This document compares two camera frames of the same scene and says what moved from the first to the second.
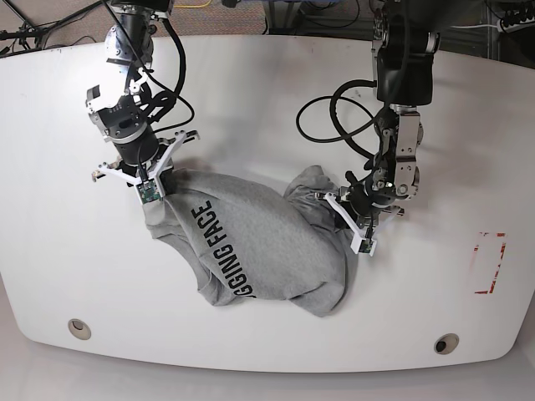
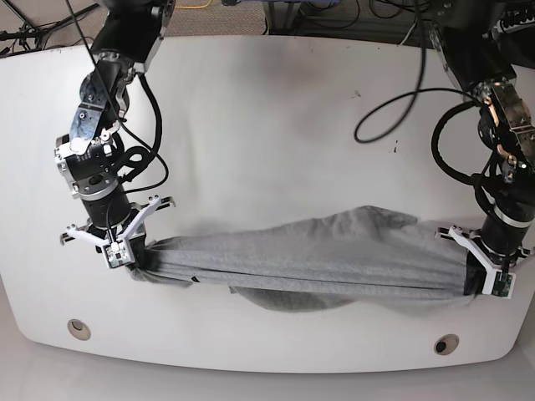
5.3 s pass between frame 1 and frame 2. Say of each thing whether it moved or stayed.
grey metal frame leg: stayed
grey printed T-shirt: moved
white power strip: stayed
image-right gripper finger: moved
